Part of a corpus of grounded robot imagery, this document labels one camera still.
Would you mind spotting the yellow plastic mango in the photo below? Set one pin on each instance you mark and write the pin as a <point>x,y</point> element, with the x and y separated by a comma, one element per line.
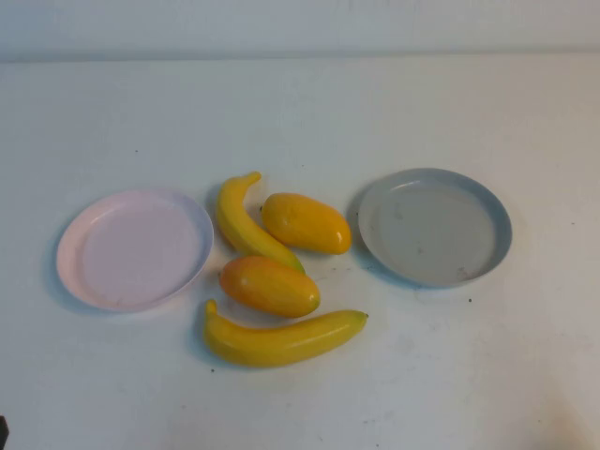
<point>307,225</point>

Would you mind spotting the orange-tinted plastic mango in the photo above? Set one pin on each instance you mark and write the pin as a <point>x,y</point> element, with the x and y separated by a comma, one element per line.
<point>269,286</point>

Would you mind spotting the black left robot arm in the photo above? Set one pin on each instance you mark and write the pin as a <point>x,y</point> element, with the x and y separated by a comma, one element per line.
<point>3,433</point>

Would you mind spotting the grey-blue plastic plate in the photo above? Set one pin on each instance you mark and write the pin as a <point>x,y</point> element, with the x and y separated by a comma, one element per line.
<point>431,234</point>

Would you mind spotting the pink plastic plate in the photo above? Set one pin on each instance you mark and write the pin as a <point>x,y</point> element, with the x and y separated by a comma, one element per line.
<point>136,253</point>

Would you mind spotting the small yellow plastic banana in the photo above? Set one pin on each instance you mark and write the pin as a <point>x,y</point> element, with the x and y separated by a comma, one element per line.
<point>236,220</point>

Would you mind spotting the large yellow plastic banana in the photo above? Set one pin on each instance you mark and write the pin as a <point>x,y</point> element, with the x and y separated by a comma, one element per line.
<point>272,344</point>

